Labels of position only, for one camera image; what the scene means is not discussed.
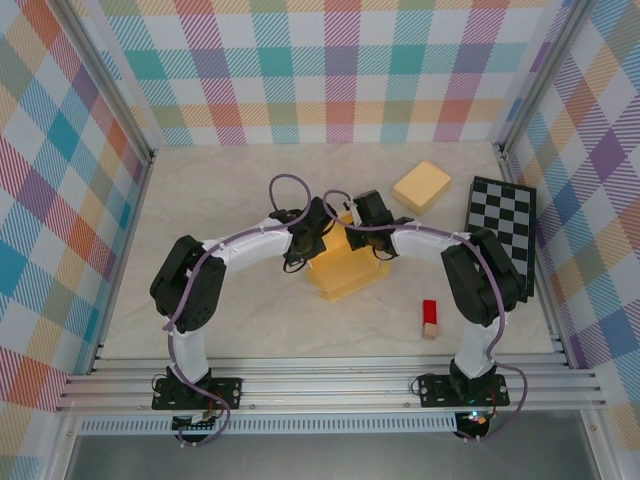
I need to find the yellow paper box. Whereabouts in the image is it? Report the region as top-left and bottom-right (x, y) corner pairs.
(305, 209), (392, 305)
(391, 159), (454, 217)

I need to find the black and grey checkerboard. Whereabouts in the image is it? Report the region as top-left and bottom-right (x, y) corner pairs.
(458, 174), (539, 301)

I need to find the small circuit board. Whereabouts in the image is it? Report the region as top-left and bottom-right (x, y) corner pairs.
(459, 409), (494, 429)
(172, 412), (221, 432)

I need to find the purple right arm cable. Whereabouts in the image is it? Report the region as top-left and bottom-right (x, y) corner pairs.
(322, 188), (529, 442)

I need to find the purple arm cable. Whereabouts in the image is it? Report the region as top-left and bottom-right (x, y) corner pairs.
(162, 173), (326, 449)
(322, 188), (529, 442)

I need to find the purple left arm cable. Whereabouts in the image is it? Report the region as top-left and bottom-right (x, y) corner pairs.
(162, 173), (326, 449)

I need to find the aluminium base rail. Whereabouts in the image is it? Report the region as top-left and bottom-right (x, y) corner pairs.
(54, 355), (609, 414)

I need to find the aluminium side rail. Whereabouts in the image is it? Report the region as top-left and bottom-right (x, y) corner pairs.
(88, 149), (156, 376)
(494, 144), (571, 369)

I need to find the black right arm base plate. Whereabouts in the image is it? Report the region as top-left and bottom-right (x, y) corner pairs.
(417, 374), (511, 409)

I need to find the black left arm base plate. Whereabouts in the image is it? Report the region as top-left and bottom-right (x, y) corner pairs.
(151, 377), (244, 411)

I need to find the white slotted cable duct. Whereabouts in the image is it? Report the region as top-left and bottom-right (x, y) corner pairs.
(78, 412), (459, 436)

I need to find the aluminium corner post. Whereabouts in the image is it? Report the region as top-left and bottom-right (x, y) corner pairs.
(493, 0), (594, 161)
(52, 0), (157, 166)

